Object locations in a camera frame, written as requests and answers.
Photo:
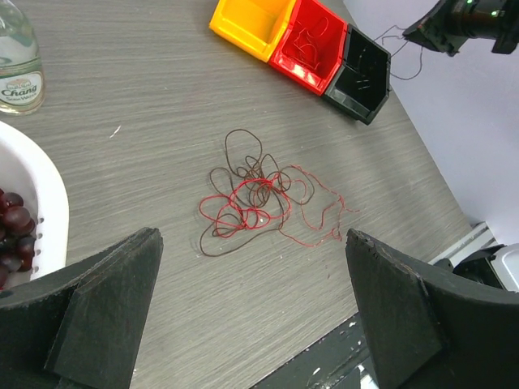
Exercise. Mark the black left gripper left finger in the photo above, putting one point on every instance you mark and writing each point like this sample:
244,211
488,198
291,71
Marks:
81,326

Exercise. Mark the yellow plastic bin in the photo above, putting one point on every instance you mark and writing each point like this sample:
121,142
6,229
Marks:
255,26

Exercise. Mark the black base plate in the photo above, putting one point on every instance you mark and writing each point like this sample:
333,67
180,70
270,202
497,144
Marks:
340,359

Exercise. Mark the white fruit basket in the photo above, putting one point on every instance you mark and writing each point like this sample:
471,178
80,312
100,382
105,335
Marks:
28,171

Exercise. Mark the clear glass bottle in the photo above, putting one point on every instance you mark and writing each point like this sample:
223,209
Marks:
22,75

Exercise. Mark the black plastic bin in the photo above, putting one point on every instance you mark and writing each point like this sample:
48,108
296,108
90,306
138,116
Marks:
361,86

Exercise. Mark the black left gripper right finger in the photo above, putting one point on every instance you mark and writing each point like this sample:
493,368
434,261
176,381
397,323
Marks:
427,327

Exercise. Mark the purple grape bunch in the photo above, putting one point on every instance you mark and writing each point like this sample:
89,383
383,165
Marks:
17,236

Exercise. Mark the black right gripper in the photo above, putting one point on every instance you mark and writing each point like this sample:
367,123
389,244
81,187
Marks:
447,26

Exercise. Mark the red plastic bin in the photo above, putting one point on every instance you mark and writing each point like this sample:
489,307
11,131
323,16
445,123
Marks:
312,47

